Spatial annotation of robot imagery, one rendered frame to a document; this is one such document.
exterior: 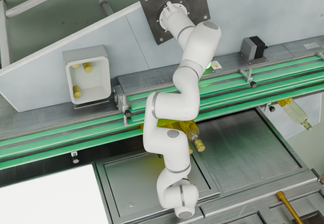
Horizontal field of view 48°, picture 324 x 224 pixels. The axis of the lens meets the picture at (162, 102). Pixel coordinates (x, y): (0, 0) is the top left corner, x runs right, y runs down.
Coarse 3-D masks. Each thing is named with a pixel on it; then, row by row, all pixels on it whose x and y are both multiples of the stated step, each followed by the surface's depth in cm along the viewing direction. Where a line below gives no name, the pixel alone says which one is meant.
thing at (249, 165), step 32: (224, 128) 187; (256, 128) 188; (64, 160) 168; (96, 160) 169; (224, 160) 172; (256, 160) 172; (288, 160) 173; (224, 192) 159; (256, 192) 155; (288, 192) 159; (320, 192) 161
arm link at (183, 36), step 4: (184, 28) 138; (188, 28) 138; (192, 28) 138; (180, 32) 139; (184, 32) 137; (188, 32) 137; (180, 36) 138; (184, 36) 137; (188, 36) 136; (180, 40) 138; (184, 40) 136; (180, 44) 139; (184, 44) 136; (216, 44) 130; (184, 48) 136; (212, 56) 133; (208, 64) 135
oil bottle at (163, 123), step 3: (159, 120) 163; (162, 120) 163; (165, 120) 163; (159, 123) 162; (162, 123) 162; (165, 123) 162; (168, 123) 162; (159, 126) 160; (162, 126) 160; (165, 126) 160; (168, 126) 160
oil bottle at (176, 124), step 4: (168, 120) 164; (172, 120) 164; (176, 120) 164; (172, 124) 162; (176, 124) 162; (180, 124) 162; (172, 128) 161; (176, 128) 160; (180, 128) 160; (184, 128) 160; (184, 132) 159
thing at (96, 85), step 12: (84, 60) 143; (96, 60) 154; (72, 72) 154; (84, 72) 156; (96, 72) 158; (108, 72) 151; (72, 84) 158; (84, 84) 160; (96, 84) 163; (108, 84) 156; (72, 96) 153; (84, 96) 159; (96, 96) 159; (108, 96) 160
